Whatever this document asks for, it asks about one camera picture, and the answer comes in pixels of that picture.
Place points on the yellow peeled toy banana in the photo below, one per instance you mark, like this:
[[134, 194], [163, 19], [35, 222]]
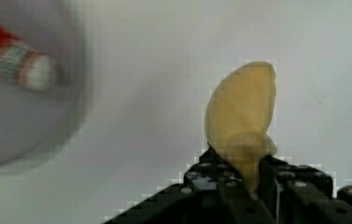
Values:
[[238, 117]]

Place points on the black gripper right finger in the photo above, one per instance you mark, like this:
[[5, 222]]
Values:
[[302, 194]]

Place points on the red ketchup bottle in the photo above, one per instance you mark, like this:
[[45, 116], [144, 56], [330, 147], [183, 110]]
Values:
[[25, 65]]

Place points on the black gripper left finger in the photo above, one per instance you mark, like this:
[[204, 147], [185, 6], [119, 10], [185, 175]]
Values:
[[212, 192]]

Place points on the grey round plate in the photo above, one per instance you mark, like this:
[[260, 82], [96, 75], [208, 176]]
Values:
[[33, 123]]

